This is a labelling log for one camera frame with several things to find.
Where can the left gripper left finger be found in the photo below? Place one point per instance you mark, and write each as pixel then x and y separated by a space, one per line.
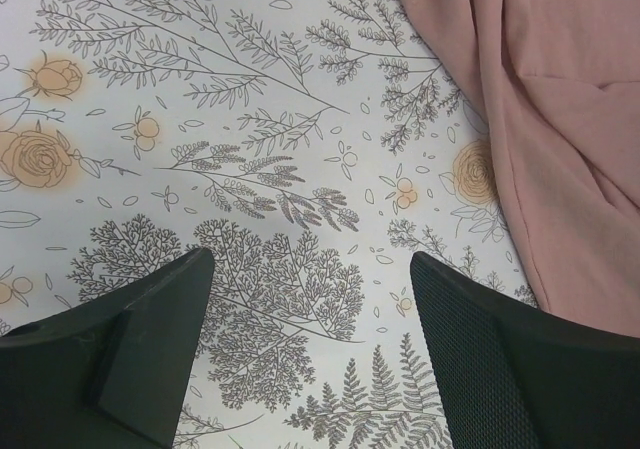
pixel 109 373

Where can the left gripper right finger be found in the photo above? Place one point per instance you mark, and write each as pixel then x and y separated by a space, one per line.
pixel 512 376

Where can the pink printed t-shirt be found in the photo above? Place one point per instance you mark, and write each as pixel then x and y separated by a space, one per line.
pixel 557 82

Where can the floral table mat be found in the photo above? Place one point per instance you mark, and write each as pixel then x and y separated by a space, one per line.
pixel 311 145

